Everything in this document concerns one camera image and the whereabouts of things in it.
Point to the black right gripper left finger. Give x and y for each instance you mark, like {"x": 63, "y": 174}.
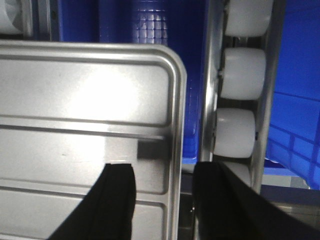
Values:
{"x": 107, "y": 210}

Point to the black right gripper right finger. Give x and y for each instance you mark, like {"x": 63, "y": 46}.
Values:
{"x": 228, "y": 209}

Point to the silver ribbed metal tray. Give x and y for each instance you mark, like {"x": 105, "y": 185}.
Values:
{"x": 66, "y": 110}

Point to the blue bin below right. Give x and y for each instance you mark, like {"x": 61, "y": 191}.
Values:
{"x": 294, "y": 130}

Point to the right white roller track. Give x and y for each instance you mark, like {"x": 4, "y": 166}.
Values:
{"x": 241, "y": 54}

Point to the small blue bin below centre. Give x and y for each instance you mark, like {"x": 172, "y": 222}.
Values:
{"x": 177, "y": 24}

